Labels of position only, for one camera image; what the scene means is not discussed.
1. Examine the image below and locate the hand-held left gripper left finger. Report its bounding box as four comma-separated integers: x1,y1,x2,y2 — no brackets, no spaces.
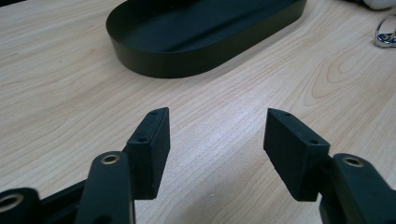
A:
122,106,172,201

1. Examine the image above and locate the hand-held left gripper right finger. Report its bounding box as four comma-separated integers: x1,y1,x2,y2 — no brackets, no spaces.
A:
262,107,331,203

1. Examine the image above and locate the black key rack with tray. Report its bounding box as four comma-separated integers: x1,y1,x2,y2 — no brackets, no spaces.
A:
106,0,308,79

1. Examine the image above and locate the silver keyring with keys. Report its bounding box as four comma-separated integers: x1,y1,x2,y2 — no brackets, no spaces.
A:
373,13,396,49

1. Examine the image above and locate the grey and white plush keychain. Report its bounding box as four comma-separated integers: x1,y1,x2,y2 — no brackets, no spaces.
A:
344,0,396,11

